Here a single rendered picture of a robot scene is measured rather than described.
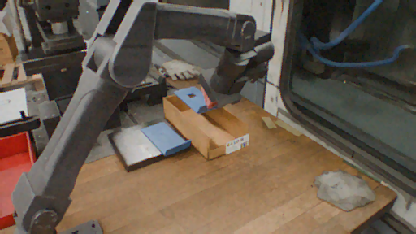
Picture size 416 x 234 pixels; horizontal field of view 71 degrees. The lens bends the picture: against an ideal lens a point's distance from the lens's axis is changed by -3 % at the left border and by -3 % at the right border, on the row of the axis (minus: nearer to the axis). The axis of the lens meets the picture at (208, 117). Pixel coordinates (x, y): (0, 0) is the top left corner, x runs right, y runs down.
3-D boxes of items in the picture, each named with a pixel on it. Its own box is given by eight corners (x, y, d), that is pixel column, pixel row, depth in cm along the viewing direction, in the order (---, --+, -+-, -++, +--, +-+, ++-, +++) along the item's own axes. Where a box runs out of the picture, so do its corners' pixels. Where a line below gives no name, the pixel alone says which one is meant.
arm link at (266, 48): (249, 54, 74) (250, 5, 67) (277, 64, 68) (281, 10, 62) (214, 70, 68) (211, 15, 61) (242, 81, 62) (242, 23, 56)
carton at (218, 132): (208, 164, 75) (208, 138, 71) (164, 119, 93) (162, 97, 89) (248, 147, 81) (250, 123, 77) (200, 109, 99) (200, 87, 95)
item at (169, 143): (167, 159, 72) (166, 149, 71) (140, 130, 83) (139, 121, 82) (192, 149, 76) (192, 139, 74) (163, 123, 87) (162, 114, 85)
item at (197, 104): (200, 116, 77) (200, 106, 76) (173, 93, 88) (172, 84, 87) (223, 109, 81) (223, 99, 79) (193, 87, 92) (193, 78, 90)
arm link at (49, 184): (41, 210, 51) (132, 45, 51) (54, 236, 47) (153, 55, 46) (4, 207, 47) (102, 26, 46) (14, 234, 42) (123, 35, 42)
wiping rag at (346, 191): (298, 188, 68) (348, 221, 58) (300, 178, 67) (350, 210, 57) (336, 166, 74) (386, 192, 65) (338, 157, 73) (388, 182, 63)
